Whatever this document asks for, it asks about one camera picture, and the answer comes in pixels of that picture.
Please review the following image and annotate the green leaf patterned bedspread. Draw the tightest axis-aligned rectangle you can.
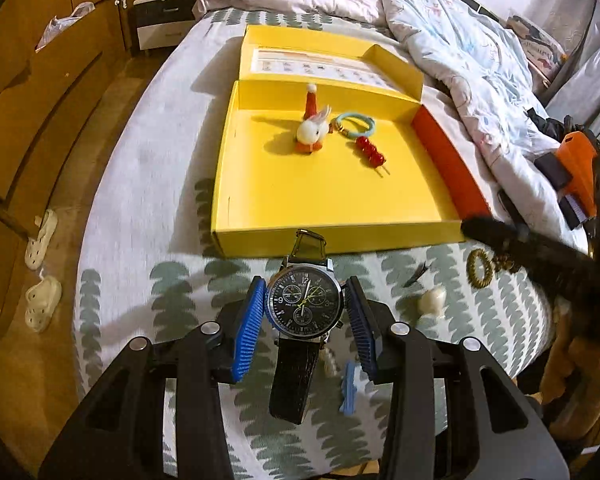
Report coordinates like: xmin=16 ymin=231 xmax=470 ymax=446
xmin=73 ymin=9 xmax=550 ymax=479

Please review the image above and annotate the white plush duck clip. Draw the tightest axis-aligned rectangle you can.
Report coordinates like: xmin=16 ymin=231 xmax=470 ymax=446
xmin=296 ymin=105 xmax=332 ymax=154

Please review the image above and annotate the light blue bangle bracelet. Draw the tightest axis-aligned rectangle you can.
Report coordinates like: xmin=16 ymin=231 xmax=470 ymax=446
xmin=332 ymin=110 xmax=377 ymax=140

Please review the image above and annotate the yellow cardboard box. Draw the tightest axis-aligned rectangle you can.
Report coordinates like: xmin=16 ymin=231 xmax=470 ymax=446
xmin=210 ymin=25 xmax=490 ymax=258

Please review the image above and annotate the dark navy jewelry box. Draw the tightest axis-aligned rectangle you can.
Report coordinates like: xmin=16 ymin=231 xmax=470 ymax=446
xmin=533 ymin=153 xmax=572 ymax=192
xmin=558 ymin=194 xmax=588 ymax=230

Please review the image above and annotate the olive spiral hair tie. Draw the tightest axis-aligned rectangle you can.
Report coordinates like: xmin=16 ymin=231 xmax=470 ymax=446
xmin=466 ymin=248 xmax=496 ymax=290

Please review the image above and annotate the black leather wrist watch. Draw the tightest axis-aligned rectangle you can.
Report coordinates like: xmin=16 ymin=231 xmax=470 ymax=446
xmin=265 ymin=229 xmax=343 ymax=425

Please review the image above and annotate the dark bedside drawer cabinet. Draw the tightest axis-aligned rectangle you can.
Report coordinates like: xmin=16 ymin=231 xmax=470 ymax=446
xmin=133 ymin=0 xmax=196 ymax=51

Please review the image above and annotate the gold filigree leaf hairpin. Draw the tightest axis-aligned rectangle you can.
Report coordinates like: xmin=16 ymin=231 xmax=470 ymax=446
xmin=404 ymin=262 xmax=430 ymax=288

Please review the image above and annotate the orange plastic basket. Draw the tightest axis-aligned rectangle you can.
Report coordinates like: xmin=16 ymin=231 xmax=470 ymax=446
xmin=555 ymin=131 xmax=600 ymax=219

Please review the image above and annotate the wooden wardrobe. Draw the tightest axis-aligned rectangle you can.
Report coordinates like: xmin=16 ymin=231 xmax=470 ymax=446
xmin=0 ymin=0 xmax=129 ymax=339

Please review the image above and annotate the white slipper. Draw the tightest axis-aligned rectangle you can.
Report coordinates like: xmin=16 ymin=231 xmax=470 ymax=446
xmin=24 ymin=275 xmax=62 ymax=334
xmin=24 ymin=209 xmax=58 ymax=271

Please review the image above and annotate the red three-ball hair clip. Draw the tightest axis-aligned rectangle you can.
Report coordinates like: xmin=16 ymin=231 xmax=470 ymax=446
xmin=355 ymin=136 xmax=390 ymax=174

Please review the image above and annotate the white patterned duvet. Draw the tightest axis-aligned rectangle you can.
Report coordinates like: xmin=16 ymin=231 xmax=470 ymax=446
xmin=381 ymin=0 xmax=588 ymax=252

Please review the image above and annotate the pearl clear claw clip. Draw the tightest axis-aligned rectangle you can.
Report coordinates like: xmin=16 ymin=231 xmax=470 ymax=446
xmin=320 ymin=346 xmax=340 ymax=378

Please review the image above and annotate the white shell hair clip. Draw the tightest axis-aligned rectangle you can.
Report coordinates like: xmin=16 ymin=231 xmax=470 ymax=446
xmin=418 ymin=285 xmax=446 ymax=318

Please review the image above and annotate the small blue hair clip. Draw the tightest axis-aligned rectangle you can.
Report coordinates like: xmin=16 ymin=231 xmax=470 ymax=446
xmin=339 ymin=360 xmax=368 ymax=417

